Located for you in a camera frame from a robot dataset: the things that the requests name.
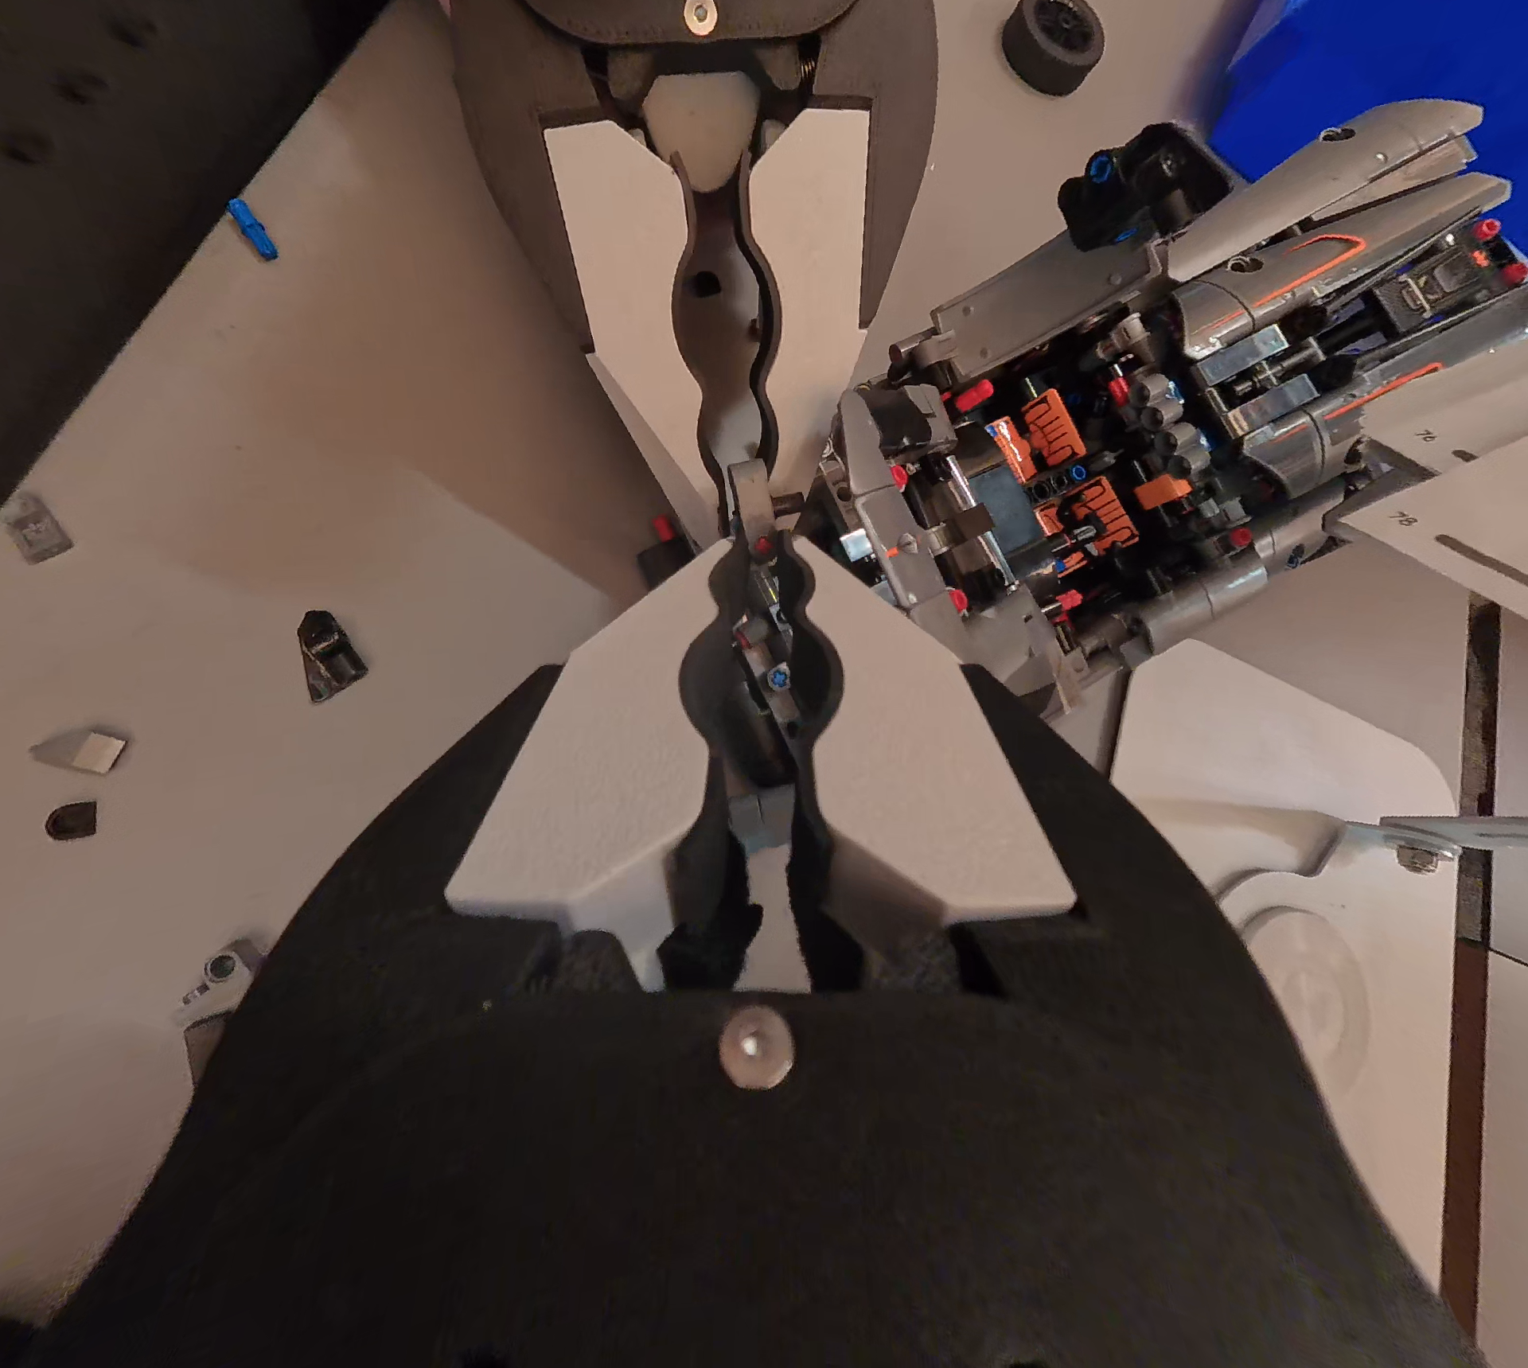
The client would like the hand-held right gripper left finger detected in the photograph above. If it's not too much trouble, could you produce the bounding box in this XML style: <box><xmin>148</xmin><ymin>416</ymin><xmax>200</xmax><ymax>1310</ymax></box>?
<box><xmin>445</xmin><ymin>539</ymin><xmax>766</xmax><ymax>993</ymax></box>

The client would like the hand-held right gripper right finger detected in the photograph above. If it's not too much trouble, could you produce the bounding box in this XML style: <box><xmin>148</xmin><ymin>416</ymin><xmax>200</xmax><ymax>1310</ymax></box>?
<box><xmin>782</xmin><ymin>539</ymin><xmax>1078</xmax><ymax>991</ymax></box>

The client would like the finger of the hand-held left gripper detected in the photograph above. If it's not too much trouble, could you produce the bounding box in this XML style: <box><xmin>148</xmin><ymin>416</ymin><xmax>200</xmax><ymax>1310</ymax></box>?
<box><xmin>543</xmin><ymin>73</ymin><xmax>732</xmax><ymax>537</ymax></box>
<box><xmin>705</xmin><ymin>73</ymin><xmax>882</xmax><ymax>477</ymax></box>

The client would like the grey lego connector red pin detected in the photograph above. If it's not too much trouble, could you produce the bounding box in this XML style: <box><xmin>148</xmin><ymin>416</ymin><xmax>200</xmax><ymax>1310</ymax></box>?
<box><xmin>722</xmin><ymin>458</ymin><xmax>795</xmax><ymax>558</ymax></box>

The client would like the grey black lego car model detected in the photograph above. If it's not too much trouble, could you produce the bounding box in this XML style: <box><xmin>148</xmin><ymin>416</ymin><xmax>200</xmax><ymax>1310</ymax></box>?
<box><xmin>639</xmin><ymin>100</ymin><xmax>1528</xmax><ymax>785</ymax></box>

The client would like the black lego wedge piece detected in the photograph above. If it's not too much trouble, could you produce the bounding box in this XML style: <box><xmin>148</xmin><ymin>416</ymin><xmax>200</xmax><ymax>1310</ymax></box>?
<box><xmin>295</xmin><ymin>610</ymin><xmax>370</xmax><ymax>704</ymax></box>

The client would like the black lego tyre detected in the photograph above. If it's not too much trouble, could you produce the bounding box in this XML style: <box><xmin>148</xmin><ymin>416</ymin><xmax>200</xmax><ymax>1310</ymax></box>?
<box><xmin>1001</xmin><ymin>0</ymin><xmax>1107</xmax><ymax>98</ymax></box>

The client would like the grey lego connector with hole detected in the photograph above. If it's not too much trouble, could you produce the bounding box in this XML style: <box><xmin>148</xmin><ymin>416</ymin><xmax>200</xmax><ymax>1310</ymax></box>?
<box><xmin>179</xmin><ymin>939</ymin><xmax>264</xmax><ymax>1018</ymax></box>

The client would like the grey lego tile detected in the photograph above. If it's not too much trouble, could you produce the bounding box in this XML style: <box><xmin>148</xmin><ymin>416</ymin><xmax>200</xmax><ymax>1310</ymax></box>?
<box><xmin>29</xmin><ymin>725</ymin><xmax>127</xmax><ymax>776</ymax></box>

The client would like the lego instruction booklet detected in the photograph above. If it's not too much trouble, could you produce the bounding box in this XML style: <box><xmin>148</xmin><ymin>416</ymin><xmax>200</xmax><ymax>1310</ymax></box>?
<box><xmin>1326</xmin><ymin>354</ymin><xmax>1528</xmax><ymax>618</ymax></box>

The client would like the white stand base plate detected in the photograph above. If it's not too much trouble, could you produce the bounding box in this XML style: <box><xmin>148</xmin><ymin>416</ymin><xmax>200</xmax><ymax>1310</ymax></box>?
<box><xmin>1111</xmin><ymin>637</ymin><xmax>1465</xmax><ymax>1106</ymax></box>

